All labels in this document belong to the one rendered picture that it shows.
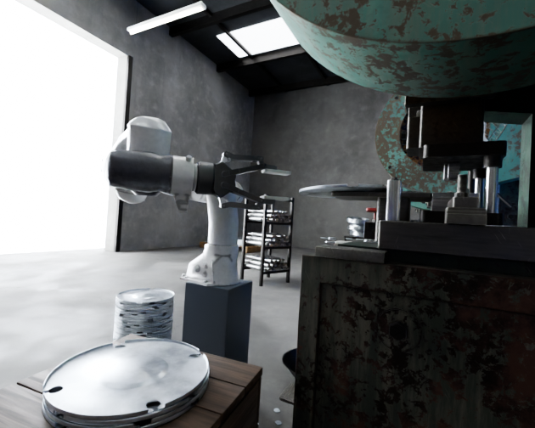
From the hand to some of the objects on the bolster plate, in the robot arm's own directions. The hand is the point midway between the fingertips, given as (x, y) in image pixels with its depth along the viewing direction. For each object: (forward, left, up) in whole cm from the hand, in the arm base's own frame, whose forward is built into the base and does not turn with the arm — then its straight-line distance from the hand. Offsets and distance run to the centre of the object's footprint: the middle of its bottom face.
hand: (277, 185), depth 76 cm
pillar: (+48, +26, -4) cm, 54 cm away
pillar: (+47, +10, -4) cm, 48 cm away
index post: (+27, +2, -7) cm, 28 cm away
